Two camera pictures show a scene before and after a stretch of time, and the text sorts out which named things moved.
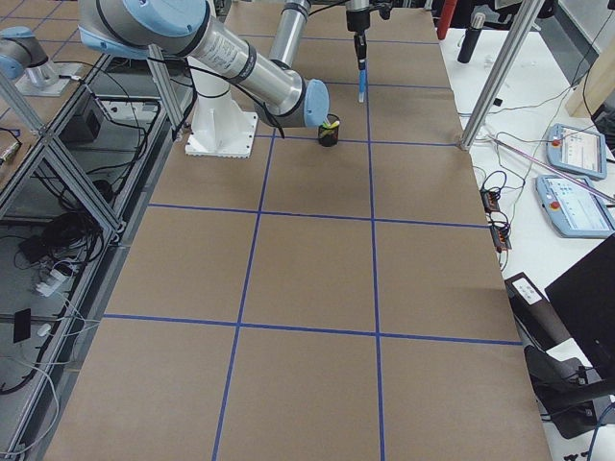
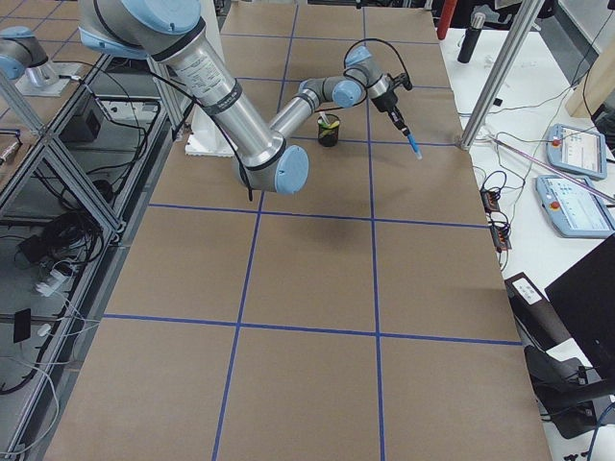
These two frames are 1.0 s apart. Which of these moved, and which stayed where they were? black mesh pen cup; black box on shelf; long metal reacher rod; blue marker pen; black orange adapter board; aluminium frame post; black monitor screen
Moved: blue marker pen
Stayed: aluminium frame post; black monitor screen; black mesh pen cup; black box on shelf; long metal reacher rod; black orange adapter board
